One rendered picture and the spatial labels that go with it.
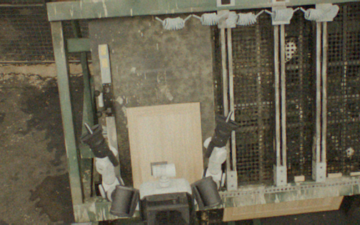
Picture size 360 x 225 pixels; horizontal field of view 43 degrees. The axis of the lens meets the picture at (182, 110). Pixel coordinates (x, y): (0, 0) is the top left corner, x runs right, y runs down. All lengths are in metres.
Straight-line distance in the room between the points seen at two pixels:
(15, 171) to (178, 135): 2.02
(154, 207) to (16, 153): 2.51
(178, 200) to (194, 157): 0.63
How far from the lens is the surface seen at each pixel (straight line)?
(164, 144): 2.76
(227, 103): 2.72
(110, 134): 2.72
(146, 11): 2.56
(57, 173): 4.24
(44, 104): 4.90
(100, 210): 2.87
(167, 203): 2.21
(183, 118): 2.73
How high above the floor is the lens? 3.24
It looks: 44 degrees down
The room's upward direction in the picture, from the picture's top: straight up
